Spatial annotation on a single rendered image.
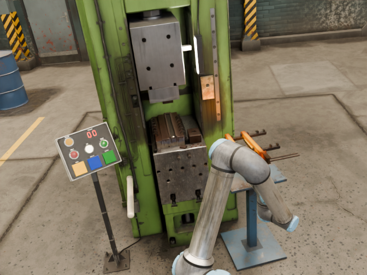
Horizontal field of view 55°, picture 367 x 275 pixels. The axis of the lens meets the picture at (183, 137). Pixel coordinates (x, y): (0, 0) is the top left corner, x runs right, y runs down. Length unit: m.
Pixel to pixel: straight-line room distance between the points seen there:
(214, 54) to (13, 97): 4.78
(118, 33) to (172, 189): 1.15
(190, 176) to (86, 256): 1.15
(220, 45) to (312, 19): 6.17
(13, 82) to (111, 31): 4.45
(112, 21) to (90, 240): 1.88
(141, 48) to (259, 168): 1.13
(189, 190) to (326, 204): 1.36
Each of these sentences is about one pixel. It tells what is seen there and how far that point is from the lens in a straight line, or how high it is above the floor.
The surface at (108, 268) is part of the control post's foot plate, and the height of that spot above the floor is 0.01.
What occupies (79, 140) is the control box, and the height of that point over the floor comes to 1.15.
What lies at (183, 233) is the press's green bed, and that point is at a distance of 2.94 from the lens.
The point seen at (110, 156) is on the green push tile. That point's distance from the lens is 2.35.
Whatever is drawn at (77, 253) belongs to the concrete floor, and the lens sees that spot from 3.24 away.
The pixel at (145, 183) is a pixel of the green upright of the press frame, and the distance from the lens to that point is 2.84.
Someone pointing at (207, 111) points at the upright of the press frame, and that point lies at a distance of 2.60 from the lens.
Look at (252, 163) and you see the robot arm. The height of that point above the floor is 1.35.
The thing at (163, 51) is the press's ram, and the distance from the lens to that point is 2.26.
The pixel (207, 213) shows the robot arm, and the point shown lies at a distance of 1.63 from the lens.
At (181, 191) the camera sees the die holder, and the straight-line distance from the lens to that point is 2.67.
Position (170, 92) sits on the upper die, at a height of 1.33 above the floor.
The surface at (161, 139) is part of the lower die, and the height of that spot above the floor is 0.98.
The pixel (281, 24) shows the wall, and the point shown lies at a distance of 8.41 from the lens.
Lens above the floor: 2.17
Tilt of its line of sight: 28 degrees down
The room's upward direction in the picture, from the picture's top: 7 degrees counter-clockwise
